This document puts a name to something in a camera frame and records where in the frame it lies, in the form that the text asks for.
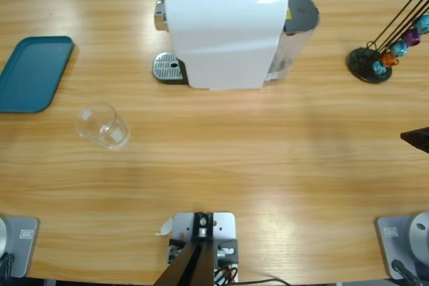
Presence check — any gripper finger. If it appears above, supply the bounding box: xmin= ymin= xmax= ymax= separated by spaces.
xmin=400 ymin=127 xmax=429 ymax=153

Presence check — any teal coffee capsule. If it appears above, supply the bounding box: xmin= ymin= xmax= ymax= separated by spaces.
xmin=414 ymin=13 xmax=429 ymax=35
xmin=390 ymin=40 xmax=409 ymax=58

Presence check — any white capsule coffee machine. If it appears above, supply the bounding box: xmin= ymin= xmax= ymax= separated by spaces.
xmin=152 ymin=0 xmax=290 ymax=92

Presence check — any clear drinking glass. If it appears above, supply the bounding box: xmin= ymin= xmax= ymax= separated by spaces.
xmin=75 ymin=102 xmax=131 ymax=151

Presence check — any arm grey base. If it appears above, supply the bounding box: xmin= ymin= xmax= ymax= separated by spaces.
xmin=0 ymin=215 xmax=40 ymax=279
xmin=374 ymin=211 xmax=429 ymax=280

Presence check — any blue coffee capsule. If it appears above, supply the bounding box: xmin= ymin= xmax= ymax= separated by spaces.
xmin=371 ymin=60 xmax=387 ymax=76

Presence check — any orange coffee capsule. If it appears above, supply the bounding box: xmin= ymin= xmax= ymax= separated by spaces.
xmin=381 ymin=52 xmax=400 ymax=68

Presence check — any purple coffee capsule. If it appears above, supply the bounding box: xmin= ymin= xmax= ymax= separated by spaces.
xmin=401 ymin=27 xmax=422 ymax=47

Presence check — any black capsule holder with rods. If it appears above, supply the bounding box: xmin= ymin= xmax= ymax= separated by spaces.
xmin=347 ymin=0 xmax=429 ymax=84

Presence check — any clear water tank dark lid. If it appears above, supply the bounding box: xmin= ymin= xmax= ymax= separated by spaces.
xmin=264 ymin=0 xmax=321 ymax=82

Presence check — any white tape tag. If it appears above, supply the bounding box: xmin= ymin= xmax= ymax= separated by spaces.
xmin=154 ymin=217 xmax=174 ymax=236

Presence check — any teal plastic tray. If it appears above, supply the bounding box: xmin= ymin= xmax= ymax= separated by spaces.
xmin=0 ymin=35 xmax=75 ymax=114

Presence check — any black base cable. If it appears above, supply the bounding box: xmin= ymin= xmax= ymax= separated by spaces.
xmin=390 ymin=259 xmax=424 ymax=286
xmin=0 ymin=252 xmax=16 ymax=279

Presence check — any white block with dark post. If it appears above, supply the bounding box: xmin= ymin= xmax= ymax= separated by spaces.
xmin=153 ymin=211 xmax=239 ymax=286

